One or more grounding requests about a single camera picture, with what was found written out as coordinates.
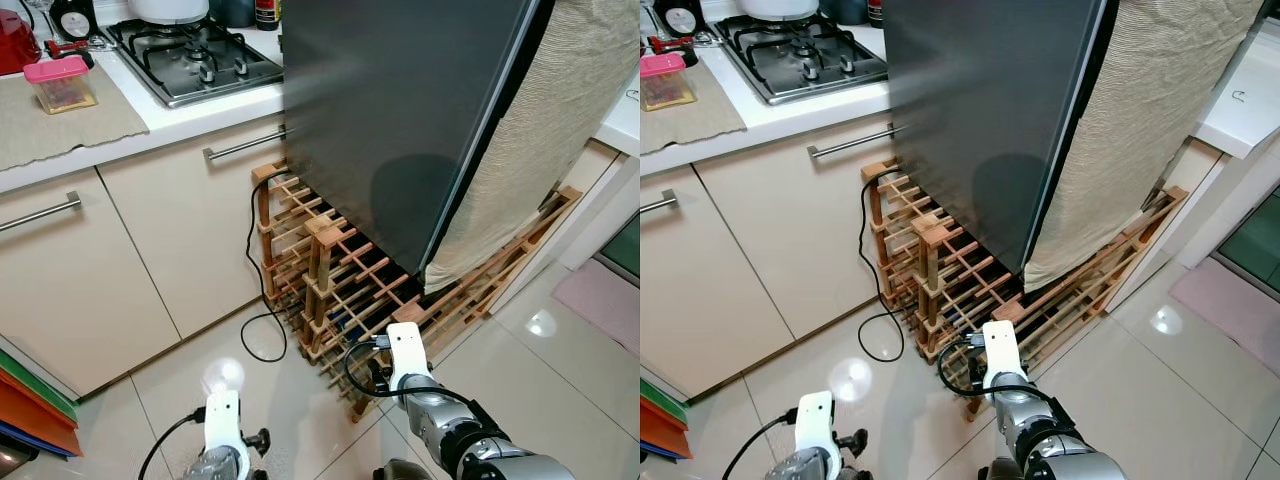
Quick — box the grey right robot foot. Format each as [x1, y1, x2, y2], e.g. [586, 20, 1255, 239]
[980, 458, 1036, 480]
[375, 458, 436, 480]

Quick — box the wooden slatted rack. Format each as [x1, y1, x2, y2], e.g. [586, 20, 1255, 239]
[250, 158, 583, 423]
[860, 158, 1191, 421]

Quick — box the red kitchen appliance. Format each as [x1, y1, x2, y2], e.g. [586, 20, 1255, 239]
[0, 8, 43, 76]

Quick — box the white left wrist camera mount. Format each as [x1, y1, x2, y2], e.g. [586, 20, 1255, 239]
[203, 390, 243, 456]
[795, 390, 836, 456]

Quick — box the green glass sliding door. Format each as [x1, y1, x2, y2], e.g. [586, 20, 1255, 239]
[600, 215, 641, 281]
[1215, 190, 1280, 296]

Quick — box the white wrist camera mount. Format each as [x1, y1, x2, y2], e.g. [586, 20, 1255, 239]
[795, 390, 836, 456]
[982, 320, 1023, 393]
[386, 322, 431, 393]
[203, 390, 243, 456]

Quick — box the green board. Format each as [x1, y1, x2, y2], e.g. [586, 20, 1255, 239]
[640, 378, 689, 421]
[0, 350, 79, 421]

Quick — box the red handled tool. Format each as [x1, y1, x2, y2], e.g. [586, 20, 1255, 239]
[43, 38, 96, 69]
[648, 35, 701, 66]

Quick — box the white pot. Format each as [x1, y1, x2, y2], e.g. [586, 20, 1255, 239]
[740, 0, 823, 23]
[128, 0, 211, 25]

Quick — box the dark grey mini fridge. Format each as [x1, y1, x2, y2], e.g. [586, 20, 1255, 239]
[880, 0, 1119, 276]
[280, 0, 556, 291]

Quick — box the steel gas stove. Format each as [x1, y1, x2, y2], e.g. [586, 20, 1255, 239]
[715, 12, 891, 106]
[105, 15, 286, 109]

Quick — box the pink floor mat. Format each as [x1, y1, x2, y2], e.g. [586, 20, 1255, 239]
[552, 258, 641, 356]
[1168, 258, 1280, 351]

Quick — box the beige kitchen cabinet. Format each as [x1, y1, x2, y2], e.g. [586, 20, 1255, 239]
[640, 20, 901, 401]
[0, 20, 301, 401]

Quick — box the pink lid food container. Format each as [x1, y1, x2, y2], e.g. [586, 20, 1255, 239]
[23, 55, 99, 115]
[640, 52, 696, 111]

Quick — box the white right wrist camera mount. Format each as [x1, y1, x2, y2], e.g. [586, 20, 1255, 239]
[982, 320, 1023, 393]
[386, 322, 431, 393]

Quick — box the beige counter mat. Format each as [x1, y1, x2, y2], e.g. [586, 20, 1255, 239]
[0, 65, 151, 173]
[640, 60, 749, 156]

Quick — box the orange board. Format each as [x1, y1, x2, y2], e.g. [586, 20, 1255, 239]
[640, 398, 691, 459]
[0, 375, 83, 456]

